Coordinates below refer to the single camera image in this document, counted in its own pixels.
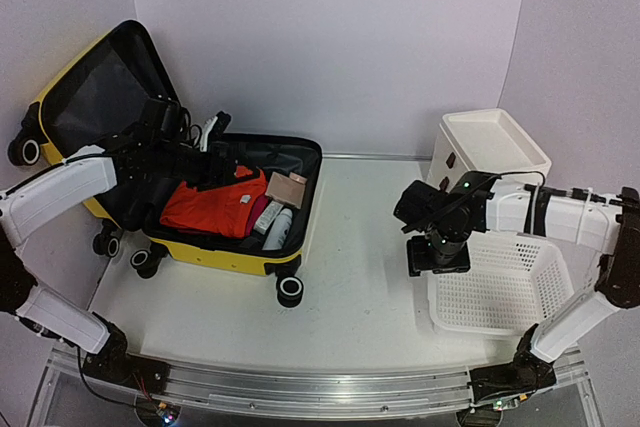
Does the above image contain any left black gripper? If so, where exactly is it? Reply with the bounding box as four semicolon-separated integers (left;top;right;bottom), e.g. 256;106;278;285
153;140;260;192

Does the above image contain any yellow cartoon print suitcase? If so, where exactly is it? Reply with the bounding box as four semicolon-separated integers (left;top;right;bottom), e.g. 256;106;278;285
8;20;322;308

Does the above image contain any orange garment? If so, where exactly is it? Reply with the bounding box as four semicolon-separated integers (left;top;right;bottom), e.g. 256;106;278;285
159;170;268;239

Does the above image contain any white perforated plastic basket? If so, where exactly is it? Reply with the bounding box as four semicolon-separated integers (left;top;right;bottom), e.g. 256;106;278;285
427;232;574;339

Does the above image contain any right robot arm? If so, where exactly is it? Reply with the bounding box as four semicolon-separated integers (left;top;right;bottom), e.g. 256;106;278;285
394;171;639;410

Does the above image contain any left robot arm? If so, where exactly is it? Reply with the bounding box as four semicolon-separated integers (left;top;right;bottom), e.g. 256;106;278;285
1;98;237;384

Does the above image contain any pink garment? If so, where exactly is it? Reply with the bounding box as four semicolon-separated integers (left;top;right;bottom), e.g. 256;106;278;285
244;195;269;237

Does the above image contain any white cosmetic tube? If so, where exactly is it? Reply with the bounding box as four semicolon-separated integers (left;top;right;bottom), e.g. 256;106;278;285
253;200;283;235

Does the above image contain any brown flat pouch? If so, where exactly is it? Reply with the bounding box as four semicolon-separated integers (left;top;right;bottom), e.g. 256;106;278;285
265;172;307;209

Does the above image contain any white bottle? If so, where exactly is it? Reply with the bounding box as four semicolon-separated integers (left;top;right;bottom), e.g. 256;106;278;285
262;208;293;251

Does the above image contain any white drawer cabinet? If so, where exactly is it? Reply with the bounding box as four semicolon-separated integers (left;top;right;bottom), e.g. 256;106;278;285
426;108;552;191

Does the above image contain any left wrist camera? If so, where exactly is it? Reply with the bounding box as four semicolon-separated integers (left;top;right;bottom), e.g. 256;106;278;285
198;111;232;152

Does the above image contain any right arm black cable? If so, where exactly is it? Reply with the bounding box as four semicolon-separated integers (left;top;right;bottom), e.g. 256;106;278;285
399;170;549;236

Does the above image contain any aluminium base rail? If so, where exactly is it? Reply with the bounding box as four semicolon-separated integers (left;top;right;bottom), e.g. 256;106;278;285
49;347;602;426

